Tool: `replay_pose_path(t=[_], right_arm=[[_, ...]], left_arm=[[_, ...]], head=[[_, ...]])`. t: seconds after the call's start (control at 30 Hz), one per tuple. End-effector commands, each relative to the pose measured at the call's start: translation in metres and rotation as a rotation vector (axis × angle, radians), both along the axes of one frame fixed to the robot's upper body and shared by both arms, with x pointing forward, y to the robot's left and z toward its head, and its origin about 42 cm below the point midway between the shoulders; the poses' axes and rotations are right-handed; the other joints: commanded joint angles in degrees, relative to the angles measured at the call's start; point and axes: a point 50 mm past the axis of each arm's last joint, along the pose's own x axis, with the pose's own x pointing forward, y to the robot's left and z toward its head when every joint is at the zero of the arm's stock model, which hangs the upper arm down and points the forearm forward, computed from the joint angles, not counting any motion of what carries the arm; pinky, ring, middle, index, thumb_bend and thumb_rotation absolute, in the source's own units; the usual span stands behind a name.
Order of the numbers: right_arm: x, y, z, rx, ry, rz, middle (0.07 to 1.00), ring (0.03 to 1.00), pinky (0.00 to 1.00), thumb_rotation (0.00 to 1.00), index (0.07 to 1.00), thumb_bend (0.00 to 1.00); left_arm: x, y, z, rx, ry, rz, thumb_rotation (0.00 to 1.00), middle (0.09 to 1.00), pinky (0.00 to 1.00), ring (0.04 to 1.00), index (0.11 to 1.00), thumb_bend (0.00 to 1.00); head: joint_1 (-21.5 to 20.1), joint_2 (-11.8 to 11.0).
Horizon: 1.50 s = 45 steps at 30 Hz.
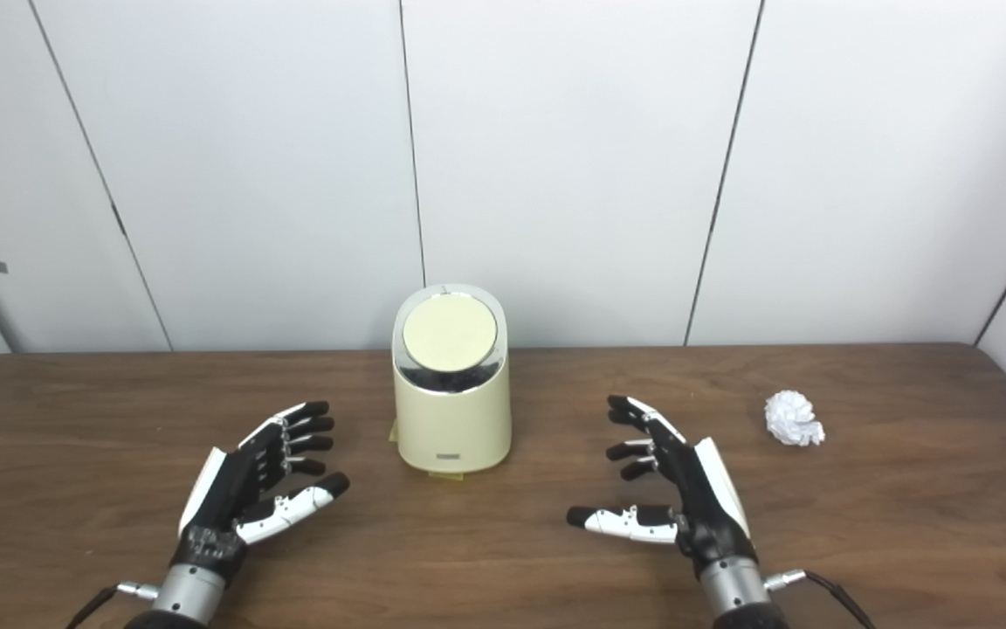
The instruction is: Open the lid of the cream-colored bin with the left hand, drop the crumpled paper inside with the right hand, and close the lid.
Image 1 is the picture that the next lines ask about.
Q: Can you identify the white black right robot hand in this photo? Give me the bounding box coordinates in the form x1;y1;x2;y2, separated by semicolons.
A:
566;395;759;579

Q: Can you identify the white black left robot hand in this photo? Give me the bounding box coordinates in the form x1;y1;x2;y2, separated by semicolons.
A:
173;401;352;583

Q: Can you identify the white paper ball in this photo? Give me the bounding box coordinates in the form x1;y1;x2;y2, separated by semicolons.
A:
764;391;826;447

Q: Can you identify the cream-colored desktop bin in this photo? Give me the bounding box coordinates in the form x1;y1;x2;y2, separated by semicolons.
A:
391;283;513;477

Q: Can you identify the round cream bin lid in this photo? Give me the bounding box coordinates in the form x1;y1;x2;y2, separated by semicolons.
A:
403;294;499;371

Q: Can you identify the yellow tape under bin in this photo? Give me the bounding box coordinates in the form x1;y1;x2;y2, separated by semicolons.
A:
388;419;469;482

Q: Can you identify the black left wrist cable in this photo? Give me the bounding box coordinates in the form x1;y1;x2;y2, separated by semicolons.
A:
65;583;160;629

